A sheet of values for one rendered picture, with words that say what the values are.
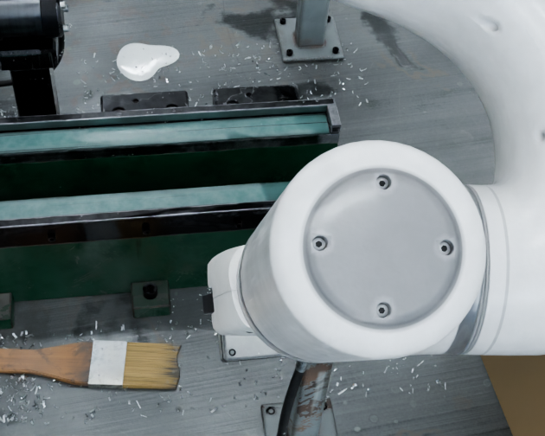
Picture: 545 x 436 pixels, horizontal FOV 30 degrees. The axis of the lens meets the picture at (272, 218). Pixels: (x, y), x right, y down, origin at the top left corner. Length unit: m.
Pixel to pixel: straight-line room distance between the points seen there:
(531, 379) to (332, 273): 0.61
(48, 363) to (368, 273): 0.69
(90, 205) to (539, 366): 0.45
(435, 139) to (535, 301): 0.82
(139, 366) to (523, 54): 0.67
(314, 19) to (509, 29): 0.87
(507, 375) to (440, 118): 0.39
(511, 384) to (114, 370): 0.39
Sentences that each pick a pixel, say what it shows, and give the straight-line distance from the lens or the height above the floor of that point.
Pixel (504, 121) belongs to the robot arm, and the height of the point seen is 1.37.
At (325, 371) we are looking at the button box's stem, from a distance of 0.86.
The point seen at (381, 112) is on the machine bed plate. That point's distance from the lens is 1.26.
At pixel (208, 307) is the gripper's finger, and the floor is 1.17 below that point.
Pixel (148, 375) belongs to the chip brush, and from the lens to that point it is 1.02.
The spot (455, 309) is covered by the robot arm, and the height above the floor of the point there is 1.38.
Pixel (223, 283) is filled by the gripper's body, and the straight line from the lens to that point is 0.55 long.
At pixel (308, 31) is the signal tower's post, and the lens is 1.31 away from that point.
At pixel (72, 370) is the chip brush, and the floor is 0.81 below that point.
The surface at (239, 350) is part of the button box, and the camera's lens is 0.75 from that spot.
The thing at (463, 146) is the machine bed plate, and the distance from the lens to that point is 1.25.
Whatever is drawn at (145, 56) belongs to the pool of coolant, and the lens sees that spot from 1.31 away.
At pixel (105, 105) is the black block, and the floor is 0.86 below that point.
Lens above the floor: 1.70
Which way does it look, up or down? 52 degrees down
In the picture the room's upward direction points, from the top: 6 degrees clockwise
